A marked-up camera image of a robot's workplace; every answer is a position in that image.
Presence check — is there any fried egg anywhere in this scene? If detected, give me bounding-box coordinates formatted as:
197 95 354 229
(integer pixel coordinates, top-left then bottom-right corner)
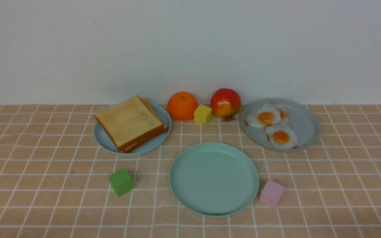
262 102 289 125
246 107 281 128
265 124 298 149

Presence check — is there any yellow cube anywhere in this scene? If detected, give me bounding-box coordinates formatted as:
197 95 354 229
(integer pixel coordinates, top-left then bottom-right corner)
193 104 213 124

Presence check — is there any orange fruit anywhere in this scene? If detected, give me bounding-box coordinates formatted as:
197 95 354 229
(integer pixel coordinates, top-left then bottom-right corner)
167 92 198 121

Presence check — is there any red apple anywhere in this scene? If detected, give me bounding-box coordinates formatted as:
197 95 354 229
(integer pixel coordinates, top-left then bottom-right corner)
210 88 242 122

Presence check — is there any green centre plate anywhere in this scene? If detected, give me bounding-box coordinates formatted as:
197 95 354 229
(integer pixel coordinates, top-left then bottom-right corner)
168 142 260 218

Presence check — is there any blue-grey plate left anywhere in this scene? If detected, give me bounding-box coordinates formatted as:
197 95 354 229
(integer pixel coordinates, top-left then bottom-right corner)
93 101 171 157

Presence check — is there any blue-grey plate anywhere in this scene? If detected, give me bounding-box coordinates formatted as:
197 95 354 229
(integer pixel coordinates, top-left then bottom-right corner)
93 101 171 157
241 98 319 152

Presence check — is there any green cube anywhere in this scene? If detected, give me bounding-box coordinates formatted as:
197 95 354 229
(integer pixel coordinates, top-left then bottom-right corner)
109 168 134 197

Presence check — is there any pink cube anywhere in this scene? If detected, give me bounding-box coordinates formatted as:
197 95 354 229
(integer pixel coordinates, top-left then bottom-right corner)
259 180 285 209

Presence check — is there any blue-grey plate right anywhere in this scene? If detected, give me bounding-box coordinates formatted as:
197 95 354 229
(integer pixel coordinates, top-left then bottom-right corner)
241 98 319 152

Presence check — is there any checked beige tablecloth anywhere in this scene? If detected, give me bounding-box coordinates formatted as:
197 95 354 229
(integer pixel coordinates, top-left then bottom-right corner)
0 104 381 238

